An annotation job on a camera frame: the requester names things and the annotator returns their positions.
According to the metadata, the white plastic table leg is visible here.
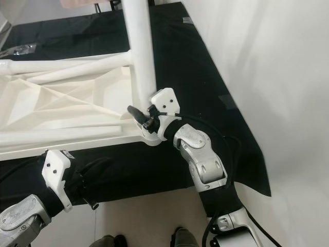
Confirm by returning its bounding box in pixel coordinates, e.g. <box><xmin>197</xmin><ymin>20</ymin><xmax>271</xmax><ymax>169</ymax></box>
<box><xmin>122</xmin><ymin>0</ymin><xmax>157</xmax><ymax>111</ymax></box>
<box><xmin>0</xmin><ymin>51</ymin><xmax>134</xmax><ymax>76</ymax></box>
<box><xmin>0</xmin><ymin>125</ymin><xmax>137</xmax><ymax>148</ymax></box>
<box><xmin>26</xmin><ymin>63</ymin><xmax>132</xmax><ymax>85</ymax></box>

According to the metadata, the beige cloth covered table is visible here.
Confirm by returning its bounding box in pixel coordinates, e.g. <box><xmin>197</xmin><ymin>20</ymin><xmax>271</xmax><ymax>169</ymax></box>
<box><xmin>59</xmin><ymin>0</ymin><xmax>98</xmax><ymax>8</ymax></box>

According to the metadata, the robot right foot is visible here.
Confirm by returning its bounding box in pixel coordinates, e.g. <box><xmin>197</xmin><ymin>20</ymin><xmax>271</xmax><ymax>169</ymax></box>
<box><xmin>172</xmin><ymin>227</ymin><xmax>202</xmax><ymax>247</ymax></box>

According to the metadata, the white plastic table top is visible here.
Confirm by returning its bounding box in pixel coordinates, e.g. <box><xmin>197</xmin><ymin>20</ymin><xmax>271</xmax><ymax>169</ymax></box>
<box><xmin>0</xmin><ymin>51</ymin><xmax>168</xmax><ymax>160</ymax></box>

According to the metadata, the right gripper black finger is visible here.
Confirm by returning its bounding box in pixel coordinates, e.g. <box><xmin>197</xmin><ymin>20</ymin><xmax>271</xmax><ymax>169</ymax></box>
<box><xmin>127</xmin><ymin>105</ymin><xmax>151</xmax><ymax>127</ymax></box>

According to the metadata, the black table cloth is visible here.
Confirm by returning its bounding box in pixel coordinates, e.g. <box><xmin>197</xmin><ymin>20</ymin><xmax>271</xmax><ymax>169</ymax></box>
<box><xmin>0</xmin><ymin>3</ymin><xmax>272</xmax><ymax>217</ymax></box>

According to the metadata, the clear plastic bag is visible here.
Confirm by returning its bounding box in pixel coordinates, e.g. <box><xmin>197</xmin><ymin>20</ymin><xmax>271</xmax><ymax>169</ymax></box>
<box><xmin>13</xmin><ymin>44</ymin><xmax>40</xmax><ymax>57</ymax></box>

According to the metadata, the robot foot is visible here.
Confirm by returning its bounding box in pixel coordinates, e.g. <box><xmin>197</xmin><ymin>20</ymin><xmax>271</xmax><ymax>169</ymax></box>
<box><xmin>172</xmin><ymin>227</ymin><xmax>202</xmax><ymax>247</ymax></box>
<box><xmin>90</xmin><ymin>236</ymin><xmax>125</xmax><ymax>247</ymax></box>

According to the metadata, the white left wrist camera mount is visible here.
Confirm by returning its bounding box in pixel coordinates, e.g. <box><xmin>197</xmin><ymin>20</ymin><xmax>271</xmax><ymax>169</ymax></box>
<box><xmin>42</xmin><ymin>149</ymin><xmax>72</xmax><ymax>213</ymax></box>

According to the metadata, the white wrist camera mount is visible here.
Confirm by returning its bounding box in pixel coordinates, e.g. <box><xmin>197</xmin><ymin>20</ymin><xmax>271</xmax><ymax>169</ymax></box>
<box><xmin>150</xmin><ymin>87</ymin><xmax>181</xmax><ymax>142</ymax></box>
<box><xmin>42</xmin><ymin>149</ymin><xmax>72</xmax><ymax>213</ymax></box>

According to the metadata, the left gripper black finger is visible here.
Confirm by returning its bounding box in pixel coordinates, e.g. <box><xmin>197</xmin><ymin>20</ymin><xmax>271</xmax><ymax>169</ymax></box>
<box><xmin>81</xmin><ymin>157</ymin><xmax>109</xmax><ymax>178</ymax></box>

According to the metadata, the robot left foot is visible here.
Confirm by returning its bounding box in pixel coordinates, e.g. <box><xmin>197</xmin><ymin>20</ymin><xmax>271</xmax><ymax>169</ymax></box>
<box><xmin>90</xmin><ymin>236</ymin><xmax>125</xmax><ymax>247</ymax></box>

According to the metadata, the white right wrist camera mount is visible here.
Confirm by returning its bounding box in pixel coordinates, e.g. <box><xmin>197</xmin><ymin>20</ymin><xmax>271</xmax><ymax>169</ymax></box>
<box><xmin>150</xmin><ymin>87</ymin><xmax>181</xmax><ymax>142</ymax></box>

